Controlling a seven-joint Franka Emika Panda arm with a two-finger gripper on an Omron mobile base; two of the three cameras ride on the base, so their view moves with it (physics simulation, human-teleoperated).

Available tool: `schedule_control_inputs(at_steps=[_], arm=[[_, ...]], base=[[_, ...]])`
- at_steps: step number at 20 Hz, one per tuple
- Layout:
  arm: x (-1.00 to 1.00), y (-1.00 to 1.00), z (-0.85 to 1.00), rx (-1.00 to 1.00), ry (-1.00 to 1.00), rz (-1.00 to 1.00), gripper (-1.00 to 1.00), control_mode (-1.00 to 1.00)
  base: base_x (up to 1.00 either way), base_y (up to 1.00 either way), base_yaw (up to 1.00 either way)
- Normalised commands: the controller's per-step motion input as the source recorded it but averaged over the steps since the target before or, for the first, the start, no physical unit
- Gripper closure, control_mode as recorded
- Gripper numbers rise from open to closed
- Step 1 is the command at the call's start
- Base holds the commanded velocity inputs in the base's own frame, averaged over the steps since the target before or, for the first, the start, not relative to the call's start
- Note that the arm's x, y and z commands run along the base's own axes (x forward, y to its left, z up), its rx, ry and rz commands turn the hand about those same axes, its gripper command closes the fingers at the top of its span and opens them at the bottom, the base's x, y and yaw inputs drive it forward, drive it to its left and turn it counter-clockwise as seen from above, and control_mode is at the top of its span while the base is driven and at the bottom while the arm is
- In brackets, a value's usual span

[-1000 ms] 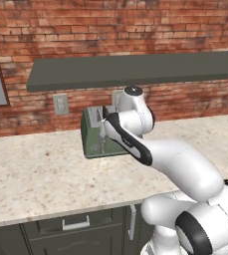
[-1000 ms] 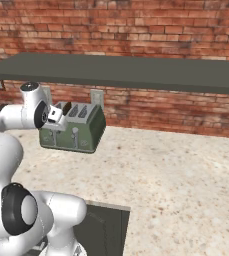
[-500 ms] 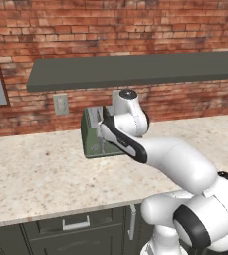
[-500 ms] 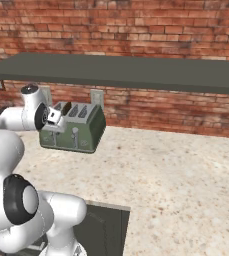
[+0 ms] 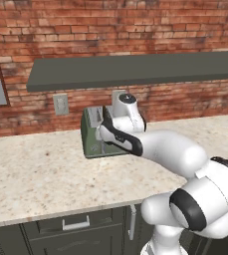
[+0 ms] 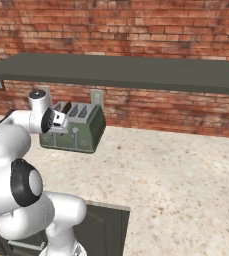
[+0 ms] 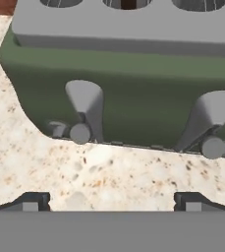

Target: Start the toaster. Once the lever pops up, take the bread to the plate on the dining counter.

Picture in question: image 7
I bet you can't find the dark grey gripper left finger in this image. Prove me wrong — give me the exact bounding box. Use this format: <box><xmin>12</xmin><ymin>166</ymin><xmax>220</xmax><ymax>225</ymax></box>
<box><xmin>0</xmin><ymin>191</ymin><xmax>52</xmax><ymax>213</ymax></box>

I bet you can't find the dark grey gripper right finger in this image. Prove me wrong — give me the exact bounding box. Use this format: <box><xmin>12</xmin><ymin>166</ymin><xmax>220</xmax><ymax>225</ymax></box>
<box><xmin>173</xmin><ymin>191</ymin><xmax>225</xmax><ymax>213</ymax></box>

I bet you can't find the grey round toaster knob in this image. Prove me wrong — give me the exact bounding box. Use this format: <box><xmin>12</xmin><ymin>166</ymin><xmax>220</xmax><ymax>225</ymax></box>
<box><xmin>199</xmin><ymin>135</ymin><xmax>225</xmax><ymax>160</ymax></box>
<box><xmin>69</xmin><ymin>122</ymin><xmax>92</xmax><ymax>146</ymax></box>

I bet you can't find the grey toaster lever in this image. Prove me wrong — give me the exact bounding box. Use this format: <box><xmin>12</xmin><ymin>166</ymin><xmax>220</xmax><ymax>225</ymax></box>
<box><xmin>64</xmin><ymin>79</ymin><xmax>105</xmax><ymax>144</ymax></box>
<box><xmin>174</xmin><ymin>91</ymin><xmax>225</xmax><ymax>154</ymax></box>

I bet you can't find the green toaster with grey top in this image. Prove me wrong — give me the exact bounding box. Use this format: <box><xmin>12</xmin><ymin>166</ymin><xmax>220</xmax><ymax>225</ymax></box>
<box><xmin>0</xmin><ymin>0</ymin><xmax>225</xmax><ymax>160</ymax></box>

